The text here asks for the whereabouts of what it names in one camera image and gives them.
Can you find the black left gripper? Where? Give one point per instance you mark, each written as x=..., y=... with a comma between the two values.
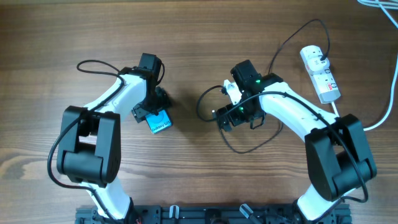
x=164, y=103

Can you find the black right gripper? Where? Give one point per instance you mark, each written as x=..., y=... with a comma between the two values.
x=236, y=118

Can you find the smartphone with teal screen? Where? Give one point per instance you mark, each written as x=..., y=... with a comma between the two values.
x=160, y=122

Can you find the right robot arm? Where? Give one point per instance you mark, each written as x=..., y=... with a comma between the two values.
x=339, y=158

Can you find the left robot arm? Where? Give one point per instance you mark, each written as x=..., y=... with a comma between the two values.
x=87, y=153

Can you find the white charger adapter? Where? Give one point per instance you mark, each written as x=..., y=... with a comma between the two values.
x=315, y=65

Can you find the white power strip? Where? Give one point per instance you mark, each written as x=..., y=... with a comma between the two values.
x=324, y=82

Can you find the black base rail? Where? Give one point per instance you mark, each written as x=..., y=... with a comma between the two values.
x=272, y=213

